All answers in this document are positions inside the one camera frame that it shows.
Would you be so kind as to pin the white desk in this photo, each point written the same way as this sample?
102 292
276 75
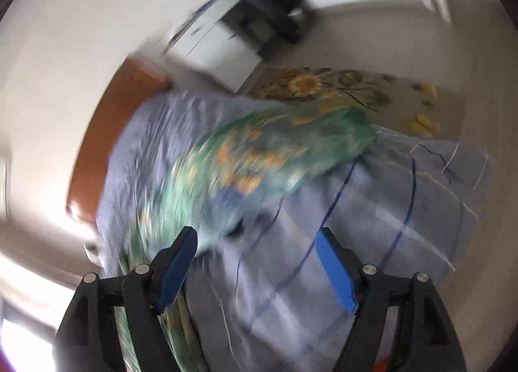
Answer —
218 48

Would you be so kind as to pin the blue checked bed sheet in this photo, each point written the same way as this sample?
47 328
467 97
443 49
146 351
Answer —
307 299

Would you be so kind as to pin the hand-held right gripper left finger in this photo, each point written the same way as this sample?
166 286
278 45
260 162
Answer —
178 270

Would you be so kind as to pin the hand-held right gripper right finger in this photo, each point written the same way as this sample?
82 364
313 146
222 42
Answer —
336 270

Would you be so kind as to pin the wooden bed headboard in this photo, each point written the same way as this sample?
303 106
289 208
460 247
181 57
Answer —
101 145

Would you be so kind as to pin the floral rug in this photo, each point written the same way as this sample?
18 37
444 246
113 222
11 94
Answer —
307 84

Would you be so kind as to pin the green printed garment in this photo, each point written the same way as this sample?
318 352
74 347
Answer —
263 153

